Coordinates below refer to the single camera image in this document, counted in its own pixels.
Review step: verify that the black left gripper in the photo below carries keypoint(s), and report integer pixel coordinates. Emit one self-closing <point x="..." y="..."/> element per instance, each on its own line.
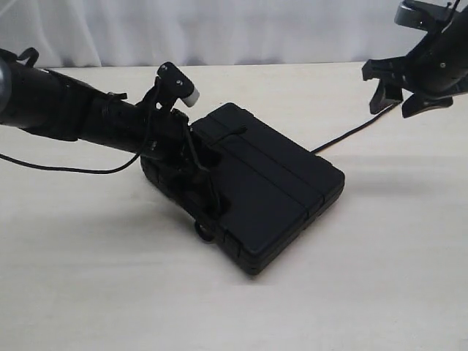
<point x="167" y="147"/>

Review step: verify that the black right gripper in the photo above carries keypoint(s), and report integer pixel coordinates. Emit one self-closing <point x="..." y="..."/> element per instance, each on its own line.
<point x="434" y="71"/>

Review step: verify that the black plastic carrying case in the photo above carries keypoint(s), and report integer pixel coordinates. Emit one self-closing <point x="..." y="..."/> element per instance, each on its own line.
<point x="271" y="188"/>

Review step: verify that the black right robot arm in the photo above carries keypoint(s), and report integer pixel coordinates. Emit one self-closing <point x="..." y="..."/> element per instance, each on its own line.
<point x="430" y="75"/>

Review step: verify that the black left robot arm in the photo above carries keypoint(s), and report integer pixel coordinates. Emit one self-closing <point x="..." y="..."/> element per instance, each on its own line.
<point x="46" y="103"/>

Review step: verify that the white backdrop curtain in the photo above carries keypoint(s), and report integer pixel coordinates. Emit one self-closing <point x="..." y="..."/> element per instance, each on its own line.
<point x="147" y="33"/>

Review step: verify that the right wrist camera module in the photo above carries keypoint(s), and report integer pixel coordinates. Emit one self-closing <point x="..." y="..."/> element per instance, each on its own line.
<point x="421" y="15"/>

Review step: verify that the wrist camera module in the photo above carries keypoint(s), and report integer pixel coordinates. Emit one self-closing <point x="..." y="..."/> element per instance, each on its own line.
<point x="177" y="84"/>
<point x="421" y="15"/>

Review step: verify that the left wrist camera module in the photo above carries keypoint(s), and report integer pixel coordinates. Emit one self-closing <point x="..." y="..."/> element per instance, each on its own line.
<point x="177" y="84"/>

